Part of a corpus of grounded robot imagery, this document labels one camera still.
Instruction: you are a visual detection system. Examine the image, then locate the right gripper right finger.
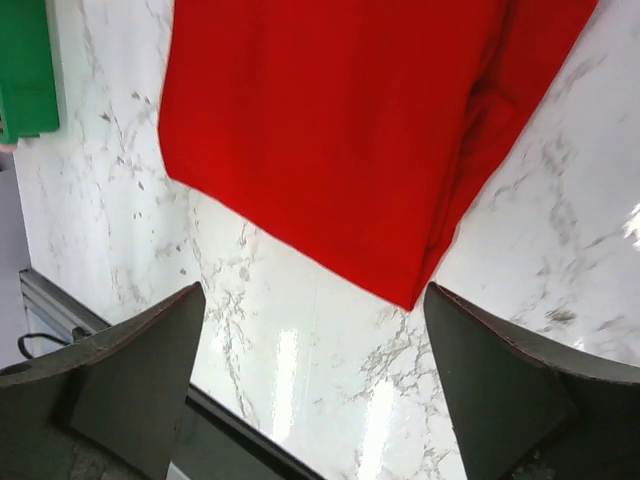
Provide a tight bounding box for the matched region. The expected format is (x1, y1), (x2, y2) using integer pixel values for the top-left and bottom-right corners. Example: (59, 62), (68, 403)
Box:
(423, 282), (639, 479)

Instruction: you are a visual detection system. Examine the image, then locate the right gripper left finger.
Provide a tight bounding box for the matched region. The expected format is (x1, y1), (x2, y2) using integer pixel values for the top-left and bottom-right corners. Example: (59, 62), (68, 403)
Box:
(1, 283), (205, 479)

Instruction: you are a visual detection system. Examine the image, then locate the plain red t-shirt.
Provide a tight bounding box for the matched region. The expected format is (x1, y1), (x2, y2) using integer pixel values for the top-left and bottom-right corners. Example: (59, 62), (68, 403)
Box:
(158, 1), (596, 309)

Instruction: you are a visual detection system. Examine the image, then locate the green plastic tray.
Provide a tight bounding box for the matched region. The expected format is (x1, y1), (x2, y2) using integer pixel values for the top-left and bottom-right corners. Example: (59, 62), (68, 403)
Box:
(1, 0), (60, 145)

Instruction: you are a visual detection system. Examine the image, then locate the aluminium extrusion rail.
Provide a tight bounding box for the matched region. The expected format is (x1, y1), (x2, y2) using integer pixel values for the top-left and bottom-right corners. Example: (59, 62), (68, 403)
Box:
(19, 269), (110, 343)

